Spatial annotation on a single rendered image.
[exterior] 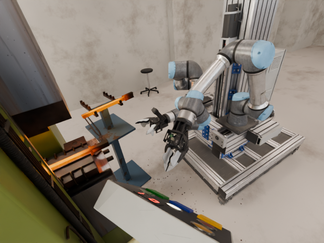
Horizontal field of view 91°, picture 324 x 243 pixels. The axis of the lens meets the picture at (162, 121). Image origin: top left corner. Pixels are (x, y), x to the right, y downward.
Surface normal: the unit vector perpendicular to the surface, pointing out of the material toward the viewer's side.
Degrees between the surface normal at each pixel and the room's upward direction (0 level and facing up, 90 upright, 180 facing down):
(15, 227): 90
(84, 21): 90
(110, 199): 30
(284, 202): 0
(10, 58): 90
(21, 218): 90
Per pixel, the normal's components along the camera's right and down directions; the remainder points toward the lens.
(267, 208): -0.10, -0.82
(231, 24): -0.26, 0.57
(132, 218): -0.34, -0.44
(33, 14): 0.49, 0.45
